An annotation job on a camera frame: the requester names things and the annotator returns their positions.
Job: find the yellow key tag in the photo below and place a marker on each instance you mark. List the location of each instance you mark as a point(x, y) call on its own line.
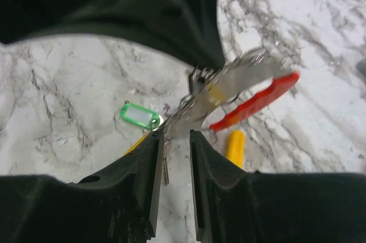
point(136, 144)

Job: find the green key tag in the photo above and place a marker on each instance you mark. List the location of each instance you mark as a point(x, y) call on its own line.
point(140, 116)

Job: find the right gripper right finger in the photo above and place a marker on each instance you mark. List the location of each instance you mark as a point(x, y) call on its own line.
point(231, 205)

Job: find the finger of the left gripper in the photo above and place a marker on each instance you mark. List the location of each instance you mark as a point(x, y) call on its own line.
point(185, 29)

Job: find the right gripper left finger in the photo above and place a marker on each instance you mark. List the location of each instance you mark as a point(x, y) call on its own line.
point(119, 203)

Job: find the yellow handled screwdriver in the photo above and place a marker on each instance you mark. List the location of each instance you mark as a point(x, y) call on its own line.
point(235, 148)

